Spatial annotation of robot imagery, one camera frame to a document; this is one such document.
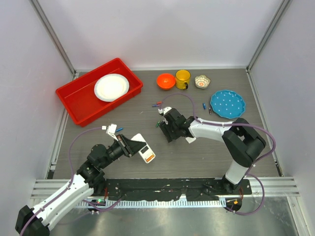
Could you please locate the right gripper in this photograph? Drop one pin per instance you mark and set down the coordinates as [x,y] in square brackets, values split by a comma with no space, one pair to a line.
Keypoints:
[165,128]

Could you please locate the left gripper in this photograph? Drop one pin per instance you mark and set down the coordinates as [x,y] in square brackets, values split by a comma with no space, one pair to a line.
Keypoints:
[129,147]

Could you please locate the white remote control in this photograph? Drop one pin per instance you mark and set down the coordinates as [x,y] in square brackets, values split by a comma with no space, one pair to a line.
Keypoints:
[146,151]

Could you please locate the white battery cover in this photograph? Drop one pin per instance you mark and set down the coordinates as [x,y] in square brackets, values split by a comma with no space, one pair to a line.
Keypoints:
[190,140]

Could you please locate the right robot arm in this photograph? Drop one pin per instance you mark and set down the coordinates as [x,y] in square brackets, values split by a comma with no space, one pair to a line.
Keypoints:
[242,141]

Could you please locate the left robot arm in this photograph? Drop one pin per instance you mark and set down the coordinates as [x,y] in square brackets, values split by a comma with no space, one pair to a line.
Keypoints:
[40,219]

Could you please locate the orange bowl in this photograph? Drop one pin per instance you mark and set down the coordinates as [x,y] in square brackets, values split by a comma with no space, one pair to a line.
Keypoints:
[166,81]

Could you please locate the yellow mug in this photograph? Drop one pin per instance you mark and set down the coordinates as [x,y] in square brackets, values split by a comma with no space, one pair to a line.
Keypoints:
[182,78]

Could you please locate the patterned small bowl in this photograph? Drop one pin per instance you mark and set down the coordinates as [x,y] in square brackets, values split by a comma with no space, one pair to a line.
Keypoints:
[202,81]

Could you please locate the blue dotted plate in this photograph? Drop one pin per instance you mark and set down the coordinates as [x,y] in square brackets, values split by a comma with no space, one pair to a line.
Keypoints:
[227,104]

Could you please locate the white paper plate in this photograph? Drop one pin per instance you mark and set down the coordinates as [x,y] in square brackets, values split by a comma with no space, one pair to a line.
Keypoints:
[111,87]

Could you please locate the red plastic bin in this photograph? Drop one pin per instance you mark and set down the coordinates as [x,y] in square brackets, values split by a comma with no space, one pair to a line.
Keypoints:
[80,101]

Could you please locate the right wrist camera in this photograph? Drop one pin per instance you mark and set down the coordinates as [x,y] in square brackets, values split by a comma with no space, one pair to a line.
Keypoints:
[163,111]

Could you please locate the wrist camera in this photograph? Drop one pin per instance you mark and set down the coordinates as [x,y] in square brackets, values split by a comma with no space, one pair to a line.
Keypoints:
[163,111]
[110,130]

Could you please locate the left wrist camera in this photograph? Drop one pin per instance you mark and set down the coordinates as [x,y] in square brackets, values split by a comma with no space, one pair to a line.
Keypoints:
[110,130]

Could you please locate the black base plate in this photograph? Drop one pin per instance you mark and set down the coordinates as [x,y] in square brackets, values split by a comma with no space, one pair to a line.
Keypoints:
[167,189]

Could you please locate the white cable duct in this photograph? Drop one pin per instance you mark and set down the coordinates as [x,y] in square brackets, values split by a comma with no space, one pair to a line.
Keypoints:
[181,203]

